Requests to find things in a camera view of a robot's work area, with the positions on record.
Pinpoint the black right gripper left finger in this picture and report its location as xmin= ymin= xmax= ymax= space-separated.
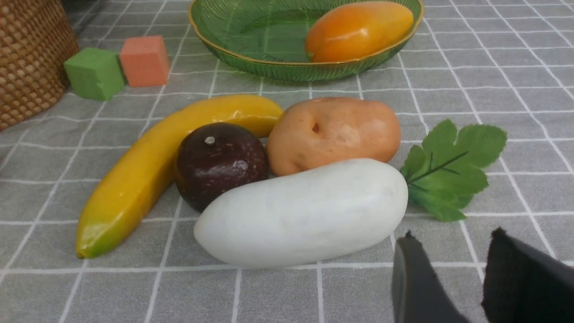
xmin=391 ymin=231 xmax=468 ymax=323

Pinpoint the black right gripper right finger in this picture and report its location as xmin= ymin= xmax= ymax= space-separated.
xmin=481 ymin=227 xmax=574 ymax=323

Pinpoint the white radish with leaves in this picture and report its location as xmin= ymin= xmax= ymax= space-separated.
xmin=193 ymin=119 xmax=508 ymax=269

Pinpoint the brown potato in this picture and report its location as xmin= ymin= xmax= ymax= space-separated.
xmin=266 ymin=97 xmax=401 ymax=176

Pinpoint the dark purple passion fruit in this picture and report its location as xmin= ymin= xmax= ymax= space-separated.
xmin=174 ymin=122 xmax=269 ymax=213

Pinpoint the orange mango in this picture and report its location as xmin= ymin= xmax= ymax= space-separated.
xmin=305 ymin=0 xmax=414 ymax=63

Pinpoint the yellow banana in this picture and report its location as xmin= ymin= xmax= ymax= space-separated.
xmin=75 ymin=94 xmax=283 ymax=259

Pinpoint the grey checked tablecloth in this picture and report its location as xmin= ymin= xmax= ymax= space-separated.
xmin=0 ymin=0 xmax=573 ymax=323

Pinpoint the green glass leaf plate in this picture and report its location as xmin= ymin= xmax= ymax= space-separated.
xmin=188 ymin=0 xmax=425 ymax=82

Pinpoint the orange foam cube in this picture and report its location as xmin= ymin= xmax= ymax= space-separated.
xmin=119 ymin=35 xmax=170 ymax=87

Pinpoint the green foam cube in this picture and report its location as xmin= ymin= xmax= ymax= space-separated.
xmin=64 ymin=47 xmax=126 ymax=101

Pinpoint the woven rattan basket green lining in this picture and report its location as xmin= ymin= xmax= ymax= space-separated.
xmin=0 ymin=0 xmax=78 ymax=130

